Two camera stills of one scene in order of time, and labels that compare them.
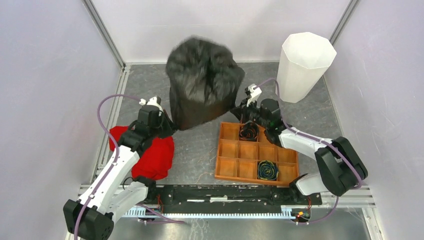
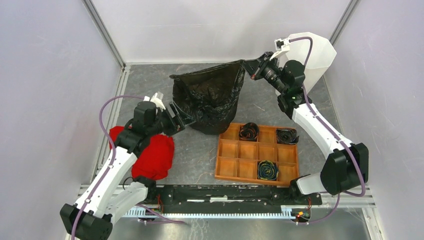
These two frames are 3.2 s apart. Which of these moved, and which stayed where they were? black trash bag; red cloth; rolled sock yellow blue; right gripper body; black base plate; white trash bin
Moved: black trash bag; right gripper body
Stayed: rolled sock yellow blue; red cloth; black base plate; white trash bin
